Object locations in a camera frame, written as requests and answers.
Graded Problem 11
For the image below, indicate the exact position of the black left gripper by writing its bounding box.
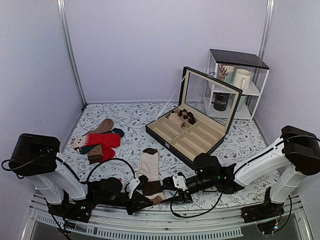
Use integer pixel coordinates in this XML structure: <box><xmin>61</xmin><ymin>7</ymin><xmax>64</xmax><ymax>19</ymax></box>
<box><xmin>97</xmin><ymin>192</ymin><xmax>152</xmax><ymax>216</ymax></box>

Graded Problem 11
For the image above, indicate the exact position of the cream brown striped sock pair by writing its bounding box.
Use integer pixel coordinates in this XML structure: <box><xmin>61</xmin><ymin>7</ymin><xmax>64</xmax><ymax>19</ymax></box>
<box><xmin>136</xmin><ymin>148</ymin><xmax>165</xmax><ymax>205</ymax></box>

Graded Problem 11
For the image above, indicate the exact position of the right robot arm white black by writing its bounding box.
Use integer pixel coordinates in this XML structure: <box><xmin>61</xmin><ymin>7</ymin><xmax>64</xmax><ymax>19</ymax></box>
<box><xmin>160</xmin><ymin>125</ymin><xmax>320</xmax><ymax>218</ymax></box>

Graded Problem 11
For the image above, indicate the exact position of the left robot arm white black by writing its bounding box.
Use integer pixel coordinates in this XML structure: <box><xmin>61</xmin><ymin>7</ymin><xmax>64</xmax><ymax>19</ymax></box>
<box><xmin>3</xmin><ymin>133</ymin><xmax>153</xmax><ymax>223</ymax></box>

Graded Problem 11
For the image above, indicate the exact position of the folded brown tan sock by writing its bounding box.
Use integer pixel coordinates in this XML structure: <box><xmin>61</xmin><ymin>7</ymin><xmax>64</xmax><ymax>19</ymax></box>
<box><xmin>87</xmin><ymin>144</ymin><xmax>104</xmax><ymax>165</ymax></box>

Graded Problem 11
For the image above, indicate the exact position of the rolled cream sock in box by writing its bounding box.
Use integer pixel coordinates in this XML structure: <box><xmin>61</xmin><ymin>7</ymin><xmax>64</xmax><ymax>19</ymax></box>
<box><xmin>168</xmin><ymin>112</ymin><xmax>185</xmax><ymax>129</ymax></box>

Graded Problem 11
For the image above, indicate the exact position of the black compartment box glass lid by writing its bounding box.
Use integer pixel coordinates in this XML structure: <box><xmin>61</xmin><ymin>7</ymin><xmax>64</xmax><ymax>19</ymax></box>
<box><xmin>145</xmin><ymin>66</ymin><xmax>242</xmax><ymax>169</ymax></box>

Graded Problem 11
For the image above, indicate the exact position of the floral patterned table mat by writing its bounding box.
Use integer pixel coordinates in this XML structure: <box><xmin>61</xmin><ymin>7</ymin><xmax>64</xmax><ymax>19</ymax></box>
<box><xmin>62</xmin><ymin>102</ymin><xmax>280</xmax><ymax>213</ymax></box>

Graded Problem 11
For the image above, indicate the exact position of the rolled brown checked sock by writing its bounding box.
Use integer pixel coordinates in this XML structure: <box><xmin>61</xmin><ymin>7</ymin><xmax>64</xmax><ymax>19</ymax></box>
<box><xmin>178</xmin><ymin>109</ymin><xmax>196</xmax><ymax>125</ymax></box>

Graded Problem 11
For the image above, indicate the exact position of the dark green sock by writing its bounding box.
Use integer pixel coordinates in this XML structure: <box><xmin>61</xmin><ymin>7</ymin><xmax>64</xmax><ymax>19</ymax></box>
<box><xmin>111</xmin><ymin>128</ymin><xmax>125</xmax><ymax>138</ymax></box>

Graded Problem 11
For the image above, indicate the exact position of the white red character sock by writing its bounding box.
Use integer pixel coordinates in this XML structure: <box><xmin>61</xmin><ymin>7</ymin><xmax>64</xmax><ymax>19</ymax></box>
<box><xmin>70</xmin><ymin>134</ymin><xmax>89</xmax><ymax>149</ymax></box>

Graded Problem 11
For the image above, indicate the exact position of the black cylindrical mug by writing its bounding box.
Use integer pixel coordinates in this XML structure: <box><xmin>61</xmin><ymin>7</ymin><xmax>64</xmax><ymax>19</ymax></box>
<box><xmin>213</xmin><ymin>92</ymin><xmax>230</xmax><ymax>112</ymax></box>

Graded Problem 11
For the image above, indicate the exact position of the white mug coral pattern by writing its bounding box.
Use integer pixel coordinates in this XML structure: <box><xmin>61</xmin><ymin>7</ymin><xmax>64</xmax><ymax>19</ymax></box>
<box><xmin>218</xmin><ymin>63</ymin><xmax>235</xmax><ymax>83</ymax></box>

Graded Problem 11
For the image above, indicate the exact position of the white ribbed mug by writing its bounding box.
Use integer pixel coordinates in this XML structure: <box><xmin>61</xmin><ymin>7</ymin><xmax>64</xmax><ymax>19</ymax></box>
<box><xmin>232</xmin><ymin>68</ymin><xmax>252</xmax><ymax>90</ymax></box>

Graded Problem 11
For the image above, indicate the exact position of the white shelf black top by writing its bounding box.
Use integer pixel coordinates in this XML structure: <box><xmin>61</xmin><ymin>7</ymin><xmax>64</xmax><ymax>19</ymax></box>
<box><xmin>202</xmin><ymin>49</ymin><xmax>270</xmax><ymax>121</ymax></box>

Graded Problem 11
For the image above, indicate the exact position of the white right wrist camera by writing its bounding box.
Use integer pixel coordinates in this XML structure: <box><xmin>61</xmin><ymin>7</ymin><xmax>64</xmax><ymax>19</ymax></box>
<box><xmin>172</xmin><ymin>175</ymin><xmax>188</xmax><ymax>191</ymax></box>

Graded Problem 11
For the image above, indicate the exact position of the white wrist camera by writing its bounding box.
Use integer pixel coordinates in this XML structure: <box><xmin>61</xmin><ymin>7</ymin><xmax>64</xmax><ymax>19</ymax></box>
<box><xmin>124</xmin><ymin>175</ymin><xmax>149</xmax><ymax>199</ymax></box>
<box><xmin>172</xmin><ymin>175</ymin><xmax>188</xmax><ymax>191</ymax></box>

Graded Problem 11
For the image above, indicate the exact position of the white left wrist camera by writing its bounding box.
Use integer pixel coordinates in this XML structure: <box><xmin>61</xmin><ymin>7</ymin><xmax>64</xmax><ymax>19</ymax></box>
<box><xmin>124</xmin><ymin>175</ymin><xmax>149</xmax><ymax>199</ymax></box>

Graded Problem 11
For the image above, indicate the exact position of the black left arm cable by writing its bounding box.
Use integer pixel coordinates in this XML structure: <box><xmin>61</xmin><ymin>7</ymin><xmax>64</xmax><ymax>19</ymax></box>
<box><xmin>1</xmin><ymin>157</ymin><xmax>137</xmax><ymax>186</ymax></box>

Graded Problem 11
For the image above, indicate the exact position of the aluminium front rail frame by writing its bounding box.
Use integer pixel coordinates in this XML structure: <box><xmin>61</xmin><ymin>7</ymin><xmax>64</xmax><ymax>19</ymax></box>
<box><xmin>21</xmin><ymin>197</ymin><xmax>313</xmax><ymax>240</ymax></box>

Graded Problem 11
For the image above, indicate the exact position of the right aluminium corner post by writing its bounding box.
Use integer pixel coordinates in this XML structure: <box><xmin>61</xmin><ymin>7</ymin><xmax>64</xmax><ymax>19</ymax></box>
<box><xmin>258</xmin><ymin>0</ymin><xmax>275</xmax><ymax>60</ymax></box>

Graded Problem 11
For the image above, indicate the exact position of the aluminium corner post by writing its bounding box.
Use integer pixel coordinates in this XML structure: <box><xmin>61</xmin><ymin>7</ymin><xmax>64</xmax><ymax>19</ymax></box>
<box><xmin>258</xmin><ymin>0</ymin><xmax>275</xmax><ymax>60</ymax></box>
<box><xmin>56</xmin><ymin>0</ymin><xmax>88</xmax><ymax>109</ymax></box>

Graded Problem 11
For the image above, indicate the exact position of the left aluminium corner post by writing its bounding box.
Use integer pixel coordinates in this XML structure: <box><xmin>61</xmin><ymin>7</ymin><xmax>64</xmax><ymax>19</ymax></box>
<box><xmin>56</xmin><ymin>0</ymin><xmax>88</xmax><ymax>109</ymax></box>

